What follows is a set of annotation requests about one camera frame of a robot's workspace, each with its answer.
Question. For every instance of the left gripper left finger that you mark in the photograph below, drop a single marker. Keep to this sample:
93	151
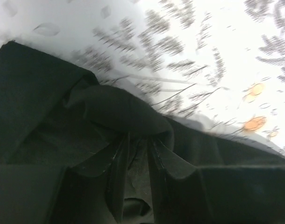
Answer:
89	193

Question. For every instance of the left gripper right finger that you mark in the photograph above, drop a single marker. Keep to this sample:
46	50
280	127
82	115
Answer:
186	194

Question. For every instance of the black long sleeve shirt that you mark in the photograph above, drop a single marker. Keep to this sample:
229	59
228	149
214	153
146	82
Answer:
55	113

